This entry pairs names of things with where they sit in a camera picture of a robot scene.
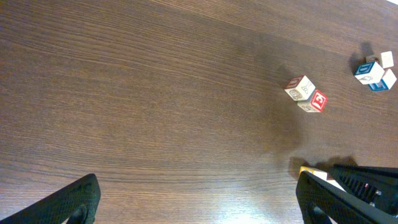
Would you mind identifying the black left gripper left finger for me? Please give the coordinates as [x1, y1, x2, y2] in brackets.
[1, 174, 101, 224]

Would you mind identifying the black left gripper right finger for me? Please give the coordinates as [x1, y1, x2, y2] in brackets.
[296, 171, 397, 224]

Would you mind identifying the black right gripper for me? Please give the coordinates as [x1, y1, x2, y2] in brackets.
[330, 164, 397, 215]

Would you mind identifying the plain wooden picture block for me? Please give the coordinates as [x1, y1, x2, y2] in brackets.
[300, 166, 345, 192]

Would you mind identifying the wooden block red E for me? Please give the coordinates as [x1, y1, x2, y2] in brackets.
[297, 90, 328, 113]

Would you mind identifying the wooden block blue letter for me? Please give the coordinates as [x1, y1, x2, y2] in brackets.
[368, 68, 397, 91]

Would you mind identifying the wooden block red side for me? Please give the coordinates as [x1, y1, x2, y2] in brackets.
[354, 61, 384, 85]

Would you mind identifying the wooden block blue side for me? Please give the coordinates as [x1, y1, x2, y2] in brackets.
[284, 75, 316, 101]

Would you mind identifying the wooden block rear plain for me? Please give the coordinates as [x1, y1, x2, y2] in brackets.
[365, 51, 394, 68]

